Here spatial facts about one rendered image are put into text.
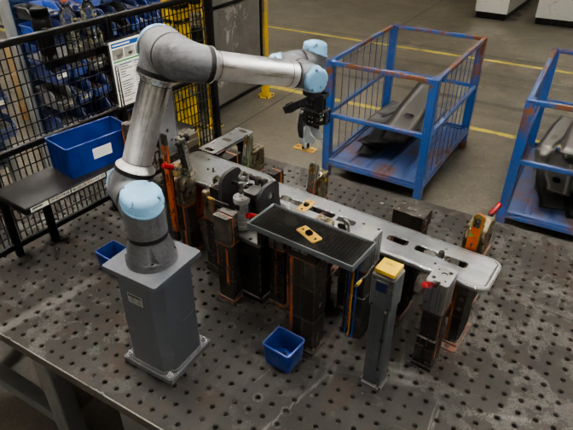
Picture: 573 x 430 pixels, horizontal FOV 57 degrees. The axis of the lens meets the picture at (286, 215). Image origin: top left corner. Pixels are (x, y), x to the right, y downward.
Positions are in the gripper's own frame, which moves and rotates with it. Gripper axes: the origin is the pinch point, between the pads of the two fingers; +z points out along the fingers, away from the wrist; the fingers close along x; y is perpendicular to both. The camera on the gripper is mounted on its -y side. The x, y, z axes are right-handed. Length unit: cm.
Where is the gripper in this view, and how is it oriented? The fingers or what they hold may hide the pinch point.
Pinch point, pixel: (305, 143)
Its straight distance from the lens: 187.2
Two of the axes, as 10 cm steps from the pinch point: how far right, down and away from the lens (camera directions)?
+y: 8.1, 3.3, -4.8
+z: -0.2, 8.4, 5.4
